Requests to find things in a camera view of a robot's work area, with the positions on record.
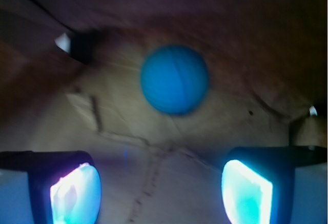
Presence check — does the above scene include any blue ball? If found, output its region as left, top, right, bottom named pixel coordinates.
left=140, top=45, right=210, bottom=115

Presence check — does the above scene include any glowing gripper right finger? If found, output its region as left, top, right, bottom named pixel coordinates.
left=221, top=146, right=327, bottom=223

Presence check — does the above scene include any brown paper bag tray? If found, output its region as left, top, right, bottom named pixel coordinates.
left=1, top=0, right=327, bottom=223

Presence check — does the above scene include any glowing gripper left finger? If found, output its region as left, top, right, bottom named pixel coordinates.
left=1, top=151, right=101, bottom=223

